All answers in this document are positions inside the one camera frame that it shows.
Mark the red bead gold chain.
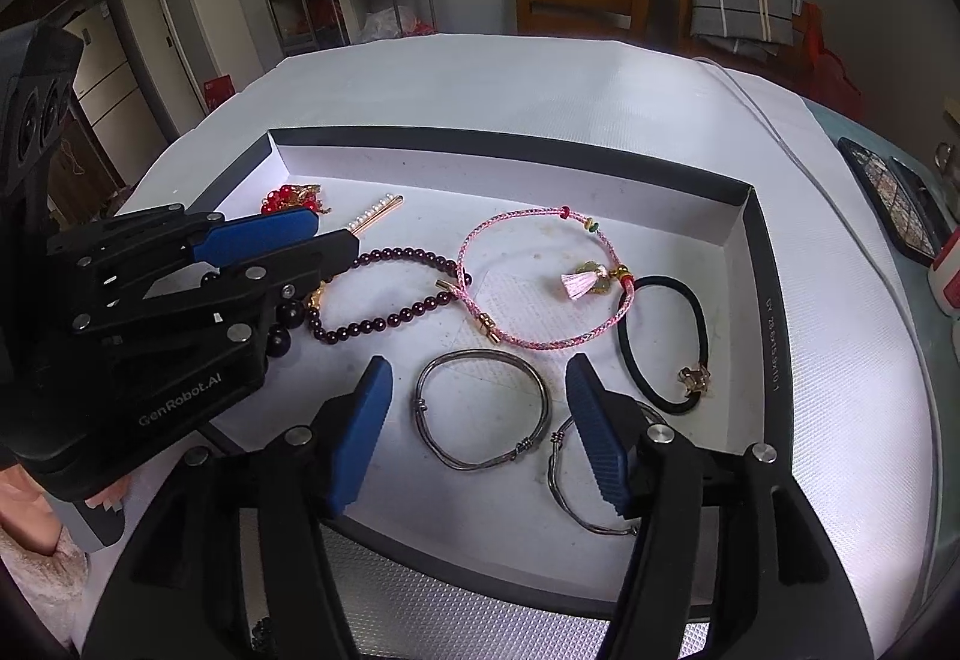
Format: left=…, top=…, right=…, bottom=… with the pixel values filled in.
left=259, top=181, right=331, bottom=218

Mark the pearl hair clip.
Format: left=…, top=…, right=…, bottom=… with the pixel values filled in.
left=345, top=194, right=405, bottom=238

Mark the thin grey bangle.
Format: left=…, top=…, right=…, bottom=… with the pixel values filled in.
left=547, top=415, right=640, bottom=538
left=410, top=348, right=553, bottom=475

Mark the dark garnet bead bracelet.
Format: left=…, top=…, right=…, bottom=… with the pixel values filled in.
left=302, top=244, right=475, bottom=348

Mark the black hair tie with charm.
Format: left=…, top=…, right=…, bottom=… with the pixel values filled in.
left=615, top=273, right=715, bottom=418

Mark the pink cord tassel bracelet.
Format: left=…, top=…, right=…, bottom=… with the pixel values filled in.
left=436, top=203, right=638, bottom=355

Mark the dark grey jewelry box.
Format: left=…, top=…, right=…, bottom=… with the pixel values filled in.
left=194, top=127, right=793, bottom=618

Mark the person's left hand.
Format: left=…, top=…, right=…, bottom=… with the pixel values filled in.
left=2, top=465, right=104, bottom=556

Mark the white bottle red label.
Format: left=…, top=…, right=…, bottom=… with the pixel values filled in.
left=928, top=228, right=960, bottom=316

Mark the black tray on table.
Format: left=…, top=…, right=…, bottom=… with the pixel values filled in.
left=836, top=137, right=952, bottom=267

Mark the grey plaid cloth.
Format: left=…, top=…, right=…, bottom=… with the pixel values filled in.
left=690, top=0, right=802, bottom=62

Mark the white cable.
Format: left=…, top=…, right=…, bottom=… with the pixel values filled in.
left=693, top=55, right=947, bottom=556

